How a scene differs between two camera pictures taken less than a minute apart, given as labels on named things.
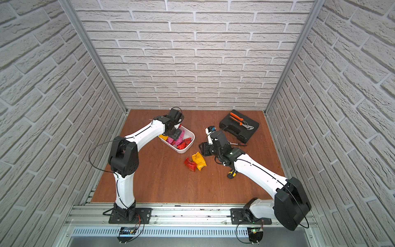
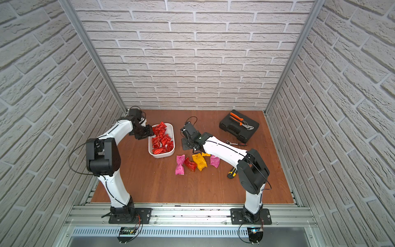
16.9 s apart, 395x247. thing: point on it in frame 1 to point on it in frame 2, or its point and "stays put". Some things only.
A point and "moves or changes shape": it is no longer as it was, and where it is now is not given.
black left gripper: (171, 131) to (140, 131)
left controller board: (126, 233) stays put
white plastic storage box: (188, 133) moves or changes shape
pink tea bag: (178, 140) to (179, 170)
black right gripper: (204, 149) to (184, 145)
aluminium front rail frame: (94, 221) stays put
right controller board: (255, 234) stays put
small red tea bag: (191, 165) stays put
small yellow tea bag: (199, 160) stays put
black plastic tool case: (229, 125) stays put
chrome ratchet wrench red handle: (243, 144) stays put
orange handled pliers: (243, 122) stays put
